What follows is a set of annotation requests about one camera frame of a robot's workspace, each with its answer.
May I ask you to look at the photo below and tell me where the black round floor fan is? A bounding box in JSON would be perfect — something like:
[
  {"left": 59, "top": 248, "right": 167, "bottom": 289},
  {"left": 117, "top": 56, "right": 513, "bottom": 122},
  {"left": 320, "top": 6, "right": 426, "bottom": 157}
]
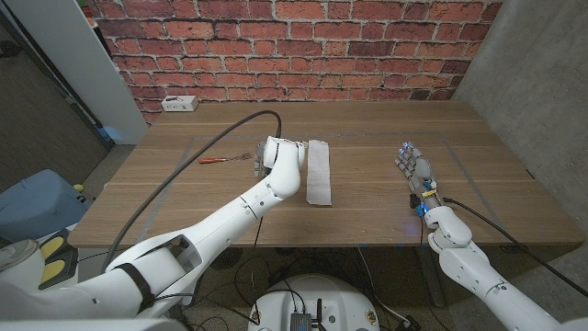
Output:
[{"left": 206, "top": 247, "right": 243, "bottom": 270}]

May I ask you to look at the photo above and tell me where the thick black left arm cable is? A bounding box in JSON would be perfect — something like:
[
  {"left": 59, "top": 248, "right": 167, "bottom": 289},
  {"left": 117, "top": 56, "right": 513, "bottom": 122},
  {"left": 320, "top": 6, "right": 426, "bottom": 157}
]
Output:
[{"left": 101, "top": 109, "right": 282, "bottom": 273}]

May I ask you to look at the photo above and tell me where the white power strip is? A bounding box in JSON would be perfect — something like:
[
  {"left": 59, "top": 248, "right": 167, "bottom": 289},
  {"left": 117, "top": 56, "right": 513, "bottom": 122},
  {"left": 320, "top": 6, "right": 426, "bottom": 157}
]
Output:
[{"left": 161, "top": 95, "right": 199, "bottom": 113}]

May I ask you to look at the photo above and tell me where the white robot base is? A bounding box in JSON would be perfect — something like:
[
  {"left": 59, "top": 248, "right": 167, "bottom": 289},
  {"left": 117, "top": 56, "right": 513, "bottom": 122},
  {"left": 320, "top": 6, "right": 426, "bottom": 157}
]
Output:
[{"left": 247, "top": 274, "right": 380, "bottom": 331}]

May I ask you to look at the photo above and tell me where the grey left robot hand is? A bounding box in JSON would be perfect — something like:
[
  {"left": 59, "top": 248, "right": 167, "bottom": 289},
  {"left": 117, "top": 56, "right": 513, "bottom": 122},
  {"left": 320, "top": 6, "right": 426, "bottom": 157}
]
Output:
[{"left": 254, "top": 141, "right": 268, "bottom": 178}]

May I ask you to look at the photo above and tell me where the grey electronics box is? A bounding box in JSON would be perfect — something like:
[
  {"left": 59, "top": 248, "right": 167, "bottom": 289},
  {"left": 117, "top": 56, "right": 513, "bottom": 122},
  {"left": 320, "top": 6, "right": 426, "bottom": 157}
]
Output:
[{"left": 289, "top": 312, "right": 313, "bottom": 331}]

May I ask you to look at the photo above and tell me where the thin black left wrist cable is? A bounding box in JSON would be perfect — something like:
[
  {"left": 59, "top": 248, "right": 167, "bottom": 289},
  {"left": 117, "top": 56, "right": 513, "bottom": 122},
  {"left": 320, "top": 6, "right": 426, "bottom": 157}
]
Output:
[{"left": 249, "top": 215, "right": 265, "bottom": 289}]

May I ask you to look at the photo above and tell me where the printed brick backdrop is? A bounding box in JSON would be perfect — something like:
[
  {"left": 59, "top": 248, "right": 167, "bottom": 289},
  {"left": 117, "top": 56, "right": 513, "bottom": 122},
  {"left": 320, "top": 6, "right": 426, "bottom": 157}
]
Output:
[{"left": 86, "top": 0, "right": 504, "bottom": 124}]

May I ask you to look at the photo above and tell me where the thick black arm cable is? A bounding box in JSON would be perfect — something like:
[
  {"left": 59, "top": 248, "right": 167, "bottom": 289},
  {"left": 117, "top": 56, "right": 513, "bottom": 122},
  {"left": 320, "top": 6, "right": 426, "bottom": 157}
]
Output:
[
  {"left": 442, "top": 197, "right": 588, "bottom": 299},
  {"left": 101, "top": 109, "right": 282, "bottom": 273}
]

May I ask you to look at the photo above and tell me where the blue plastic bin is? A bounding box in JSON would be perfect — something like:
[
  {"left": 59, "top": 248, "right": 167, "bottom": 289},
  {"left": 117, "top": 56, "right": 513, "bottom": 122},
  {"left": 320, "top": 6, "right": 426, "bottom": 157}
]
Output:
[{"left": 0, "top": 168, "right": 92, "bottom": 245}]

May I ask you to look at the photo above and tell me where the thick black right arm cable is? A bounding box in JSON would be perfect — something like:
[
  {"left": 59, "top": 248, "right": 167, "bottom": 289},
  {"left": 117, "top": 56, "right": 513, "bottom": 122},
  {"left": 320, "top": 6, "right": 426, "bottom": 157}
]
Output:
[{"left": 442, "top": 197, "right": 588, "bottom": 299}]

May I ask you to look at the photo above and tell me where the white floor cable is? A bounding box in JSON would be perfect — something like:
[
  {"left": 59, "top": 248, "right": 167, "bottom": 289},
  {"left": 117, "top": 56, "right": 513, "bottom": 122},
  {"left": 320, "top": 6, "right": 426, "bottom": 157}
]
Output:
[{"left": 356, "top": 247, "right": 411, "bottom": 325}]

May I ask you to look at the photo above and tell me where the white cloth strip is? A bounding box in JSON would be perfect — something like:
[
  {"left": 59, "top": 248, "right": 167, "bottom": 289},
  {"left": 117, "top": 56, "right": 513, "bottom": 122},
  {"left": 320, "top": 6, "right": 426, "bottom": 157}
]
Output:
[{"left": 306, "top": 139, "right": 333, "bottom": 207}]

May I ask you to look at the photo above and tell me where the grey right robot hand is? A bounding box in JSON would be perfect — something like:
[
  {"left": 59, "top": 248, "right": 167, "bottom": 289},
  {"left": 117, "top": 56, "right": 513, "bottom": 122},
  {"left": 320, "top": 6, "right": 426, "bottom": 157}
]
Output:
[{"left": 393, "top": 141, "right": 445, "bottom": 217}]

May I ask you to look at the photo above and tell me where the white board panel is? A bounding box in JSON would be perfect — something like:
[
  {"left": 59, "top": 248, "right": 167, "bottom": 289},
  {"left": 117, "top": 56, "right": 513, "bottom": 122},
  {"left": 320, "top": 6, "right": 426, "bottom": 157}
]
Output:
[{"left": 4, "top": 0, "right": 149, "bottom": 145}]

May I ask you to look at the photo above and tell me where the white round appliance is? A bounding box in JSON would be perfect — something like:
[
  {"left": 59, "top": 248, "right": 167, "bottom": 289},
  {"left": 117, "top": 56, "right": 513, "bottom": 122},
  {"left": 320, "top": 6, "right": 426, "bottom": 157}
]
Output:
[{"left": 0, "top": 238, "right": 40, "bottom": 280}]

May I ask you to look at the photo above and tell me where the white robot chest panel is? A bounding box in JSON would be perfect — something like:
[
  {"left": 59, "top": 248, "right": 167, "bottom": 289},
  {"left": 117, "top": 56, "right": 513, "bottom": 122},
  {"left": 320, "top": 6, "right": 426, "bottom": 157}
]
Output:
[{"left": 0, "top": 318, "right": 188, "bottom": 331}]

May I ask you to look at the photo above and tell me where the black yellow foot pedal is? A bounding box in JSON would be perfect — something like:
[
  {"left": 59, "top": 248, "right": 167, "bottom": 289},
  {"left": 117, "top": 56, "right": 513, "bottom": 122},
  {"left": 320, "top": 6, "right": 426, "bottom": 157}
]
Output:
[{"left": 37, "top": 228, "right": 79, "bottom": 291}]

